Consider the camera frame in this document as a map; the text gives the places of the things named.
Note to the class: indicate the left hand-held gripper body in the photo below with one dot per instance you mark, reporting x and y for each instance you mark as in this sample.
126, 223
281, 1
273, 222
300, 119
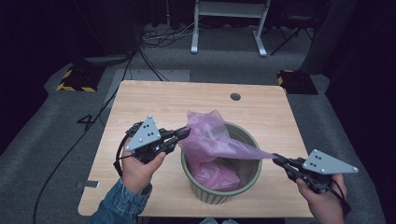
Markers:
144, 137

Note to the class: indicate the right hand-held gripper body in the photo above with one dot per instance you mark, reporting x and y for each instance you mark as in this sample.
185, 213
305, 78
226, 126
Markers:
323, 165

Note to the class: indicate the pink plastic bag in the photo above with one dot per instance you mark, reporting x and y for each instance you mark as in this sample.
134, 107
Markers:
208, 137

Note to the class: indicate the green ribbed trash bin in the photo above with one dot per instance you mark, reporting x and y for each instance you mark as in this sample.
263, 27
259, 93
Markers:
214, 196

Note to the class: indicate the person's left hand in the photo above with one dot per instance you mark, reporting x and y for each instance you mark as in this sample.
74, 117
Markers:
137, 175

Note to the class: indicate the person's right hand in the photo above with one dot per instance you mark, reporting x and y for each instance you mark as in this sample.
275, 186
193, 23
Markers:
327, 207

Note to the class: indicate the dark round table grommet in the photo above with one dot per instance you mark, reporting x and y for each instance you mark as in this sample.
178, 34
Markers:
235, 96

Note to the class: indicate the grey floor tape piece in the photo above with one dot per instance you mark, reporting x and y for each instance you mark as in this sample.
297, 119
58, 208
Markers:
88, 184

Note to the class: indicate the black yellow striped base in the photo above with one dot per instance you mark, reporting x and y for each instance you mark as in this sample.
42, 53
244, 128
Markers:
297, 82
79, 79

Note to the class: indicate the grey stand base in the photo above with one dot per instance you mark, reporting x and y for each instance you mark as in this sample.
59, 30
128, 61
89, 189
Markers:
106, 59

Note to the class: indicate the person's legs in jeans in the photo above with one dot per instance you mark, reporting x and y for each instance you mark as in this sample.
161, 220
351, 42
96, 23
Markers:
218, 221

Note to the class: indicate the black tripod stand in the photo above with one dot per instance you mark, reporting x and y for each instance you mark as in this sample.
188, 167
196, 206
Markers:
289, 39

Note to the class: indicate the grey curtain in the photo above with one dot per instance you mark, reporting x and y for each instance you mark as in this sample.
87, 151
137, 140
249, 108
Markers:
327, 40

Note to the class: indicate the white metal stand frame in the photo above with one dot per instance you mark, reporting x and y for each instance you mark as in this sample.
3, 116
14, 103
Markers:
194, 31

